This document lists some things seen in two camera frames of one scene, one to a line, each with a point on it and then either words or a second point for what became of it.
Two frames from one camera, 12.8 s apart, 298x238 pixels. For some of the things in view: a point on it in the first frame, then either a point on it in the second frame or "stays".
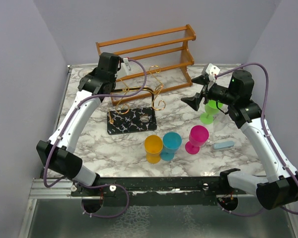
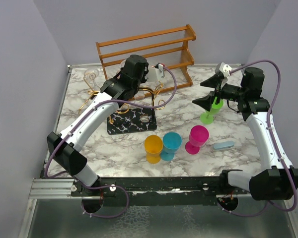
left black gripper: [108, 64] to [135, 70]
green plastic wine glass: [210, 108] stays
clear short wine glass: [220, 120] to [139, 95]
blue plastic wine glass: [171, 141] stays
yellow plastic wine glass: [153, 145] stays
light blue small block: [223, 145] stays
